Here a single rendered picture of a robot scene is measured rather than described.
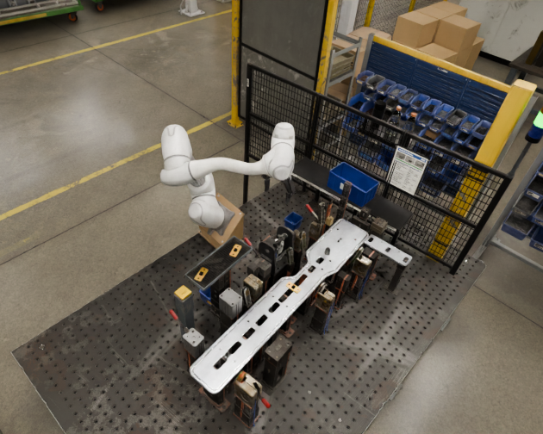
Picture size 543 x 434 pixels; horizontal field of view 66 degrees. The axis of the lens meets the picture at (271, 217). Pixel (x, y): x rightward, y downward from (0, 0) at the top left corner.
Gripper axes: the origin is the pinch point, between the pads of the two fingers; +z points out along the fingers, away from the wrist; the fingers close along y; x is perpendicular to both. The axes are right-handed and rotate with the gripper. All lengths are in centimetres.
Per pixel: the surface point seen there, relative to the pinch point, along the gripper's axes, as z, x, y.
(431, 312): 76, 51, 91
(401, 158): 9, 89, 30
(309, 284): 46, -4, 31
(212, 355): 46, -69, 19
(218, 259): 30.2, -33.8, -10.0
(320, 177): 43, 76, -16
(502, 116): -37, 93, 72
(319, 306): 52, -8, 41
